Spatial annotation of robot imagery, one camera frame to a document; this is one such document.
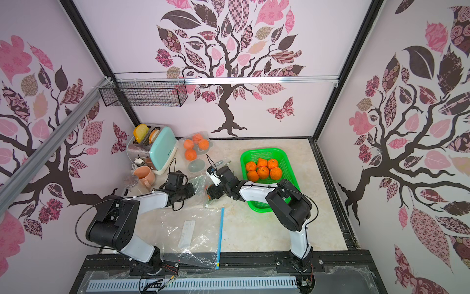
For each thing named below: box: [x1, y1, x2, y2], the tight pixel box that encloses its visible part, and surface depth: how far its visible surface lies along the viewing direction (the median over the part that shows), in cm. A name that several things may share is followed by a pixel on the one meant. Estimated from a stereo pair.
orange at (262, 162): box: [257, 157, 268, 168], surface depth 103 cm
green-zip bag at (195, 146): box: [177, 130, 214, 174], surface depth 116 cm
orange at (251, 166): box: [246, 161, 257, 171], surface depth 102 cm
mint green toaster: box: [126, 123, 179, 176], surface depth 99 cm
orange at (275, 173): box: [269, 166, 283, 181], surface depth 99 cm
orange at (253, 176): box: [247, 170, 259, 182], surface depth 99 cm
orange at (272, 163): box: [266, 158, 278, 170], surface depth 103 cm
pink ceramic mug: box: [133, 165, 156, 189], surface depth 97 cm
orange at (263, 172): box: [257, 165, 270, 180], surface depth 99 cm
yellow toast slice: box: [133, 123, 150, 144], surface depth 99 cm
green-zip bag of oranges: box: [187, 175, 217, 209], surface depth 89 cm
